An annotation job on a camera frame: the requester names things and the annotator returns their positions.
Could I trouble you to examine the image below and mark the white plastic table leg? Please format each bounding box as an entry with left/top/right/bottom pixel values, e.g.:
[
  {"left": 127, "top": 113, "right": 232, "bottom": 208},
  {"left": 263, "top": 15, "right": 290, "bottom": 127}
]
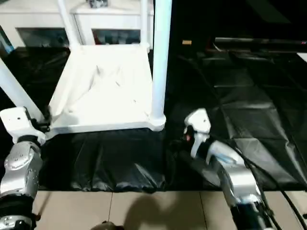
[
  {"left": 0, "top": 57, "right": 48, "bottom": 123},
  {"left": 140, "top": 0, "right": 151, "bottom": 47},
  {"left": 56, "top": 0, "right": 80, "bottom": 49},
  {"left": 150, "top": 0, "right": 173, "bottom": 120}
]

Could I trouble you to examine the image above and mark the white upturned plastic table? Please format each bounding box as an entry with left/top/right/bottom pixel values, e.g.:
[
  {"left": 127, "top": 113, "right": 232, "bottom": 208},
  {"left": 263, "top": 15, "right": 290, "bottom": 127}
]
[{"left": 44, "top": 43, "right": 166, "bottom": 141}]

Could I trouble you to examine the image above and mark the black glossy mat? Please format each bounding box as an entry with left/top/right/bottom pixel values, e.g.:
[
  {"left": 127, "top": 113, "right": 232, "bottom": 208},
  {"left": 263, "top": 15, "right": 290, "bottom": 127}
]
[{"left": 0, "top": 45, "right": 307, "bottom": 193}]

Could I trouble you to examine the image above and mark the grey curtain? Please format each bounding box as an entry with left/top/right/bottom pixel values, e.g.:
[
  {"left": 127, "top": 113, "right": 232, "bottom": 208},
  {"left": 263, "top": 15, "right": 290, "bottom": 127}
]
[{"left": 0, "top": 26, "right": 15, "bottom": 56}]

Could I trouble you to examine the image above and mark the white glass-door cabinet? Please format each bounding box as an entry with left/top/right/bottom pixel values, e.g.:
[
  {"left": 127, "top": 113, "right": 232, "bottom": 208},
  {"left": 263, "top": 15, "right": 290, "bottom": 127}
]
[{"left": 0, "top": 0, "right": 155, "bottom": 48}]

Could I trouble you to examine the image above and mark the black speaker box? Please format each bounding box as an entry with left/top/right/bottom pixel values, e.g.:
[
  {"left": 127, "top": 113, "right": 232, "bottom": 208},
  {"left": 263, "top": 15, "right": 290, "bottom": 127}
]
[{"left": 172, "top": 0, "right": 216, "bottom": 49}]

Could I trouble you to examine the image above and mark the black glossy tv stand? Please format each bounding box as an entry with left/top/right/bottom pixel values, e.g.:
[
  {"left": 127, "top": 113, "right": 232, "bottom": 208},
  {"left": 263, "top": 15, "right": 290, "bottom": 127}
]
[{"left": 214, "top": 37, "right": 307, "bottom": 53}]

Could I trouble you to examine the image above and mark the black left robot foot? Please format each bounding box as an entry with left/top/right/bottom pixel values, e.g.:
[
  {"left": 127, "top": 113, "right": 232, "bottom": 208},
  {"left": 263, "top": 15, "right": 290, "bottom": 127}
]
[{"left": 91, "top": 221, "right": 123, "bottom": 230}]

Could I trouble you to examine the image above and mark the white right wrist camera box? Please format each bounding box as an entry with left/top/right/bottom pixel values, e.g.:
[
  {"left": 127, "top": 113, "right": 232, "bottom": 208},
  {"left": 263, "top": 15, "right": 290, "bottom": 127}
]
[{"left": 184, "top": 108, "right": 212, "bottom": 159}]

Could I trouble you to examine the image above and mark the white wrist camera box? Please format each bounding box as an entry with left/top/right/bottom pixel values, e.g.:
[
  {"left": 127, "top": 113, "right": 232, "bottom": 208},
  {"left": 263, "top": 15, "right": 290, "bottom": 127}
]
[
  {"left": 184, "top": 108, "right": 212, "bottom": 159},
  {"left": 0, "top": 106, "right": 47, "bottom": 146}
]

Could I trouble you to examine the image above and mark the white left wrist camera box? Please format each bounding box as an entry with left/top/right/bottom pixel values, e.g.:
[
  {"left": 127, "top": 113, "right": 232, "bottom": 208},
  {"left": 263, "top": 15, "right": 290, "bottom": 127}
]
[{"left": 0, "top": 106, "right": 47, "bottom": 146}]

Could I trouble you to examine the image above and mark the black folding table frame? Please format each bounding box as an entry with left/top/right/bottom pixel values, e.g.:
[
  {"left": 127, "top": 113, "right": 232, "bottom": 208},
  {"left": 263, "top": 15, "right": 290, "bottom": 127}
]
[{"left": 35, "top": 191, "right": 53, "bottom": 220}]

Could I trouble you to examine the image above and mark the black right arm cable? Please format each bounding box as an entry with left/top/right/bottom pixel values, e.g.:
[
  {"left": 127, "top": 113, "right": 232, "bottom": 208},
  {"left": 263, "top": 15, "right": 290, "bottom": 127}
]
[{"left": 208, "top": 136, "right": 307, "bottom": 230}]

